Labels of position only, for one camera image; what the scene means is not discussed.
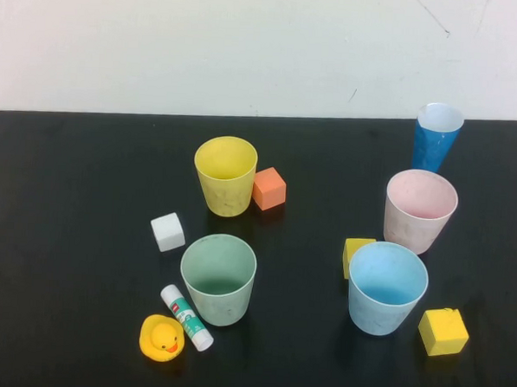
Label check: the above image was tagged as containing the light blue plastic cup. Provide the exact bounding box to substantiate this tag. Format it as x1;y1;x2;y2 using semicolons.
345;239;431;339

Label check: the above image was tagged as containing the orange foam cube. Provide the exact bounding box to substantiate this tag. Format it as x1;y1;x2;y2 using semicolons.
252;165;288;212

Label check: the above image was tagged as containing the yellow plastic cup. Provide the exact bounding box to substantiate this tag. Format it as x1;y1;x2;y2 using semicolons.
191;134;260;219

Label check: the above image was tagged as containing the white foam cube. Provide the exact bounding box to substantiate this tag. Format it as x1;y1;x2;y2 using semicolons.
148;210;188;255

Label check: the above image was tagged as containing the green plastic cup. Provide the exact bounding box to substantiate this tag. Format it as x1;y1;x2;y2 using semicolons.
176;231;260;329

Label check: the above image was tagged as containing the white green glue stick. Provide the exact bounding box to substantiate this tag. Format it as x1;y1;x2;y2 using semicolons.
157;284;217;353

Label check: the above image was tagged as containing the pink plastic cup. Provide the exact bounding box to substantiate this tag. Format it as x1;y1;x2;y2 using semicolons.
382;167;461;257

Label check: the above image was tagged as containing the yellow rubber duck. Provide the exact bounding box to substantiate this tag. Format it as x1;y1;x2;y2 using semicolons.
137;313;188;364

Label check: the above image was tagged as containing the blue cone on clear base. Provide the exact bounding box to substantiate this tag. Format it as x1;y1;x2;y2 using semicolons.
411;101;466;176

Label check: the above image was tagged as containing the yellow foam cube with notch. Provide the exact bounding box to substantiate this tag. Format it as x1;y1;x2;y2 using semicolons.
416;306;471;358

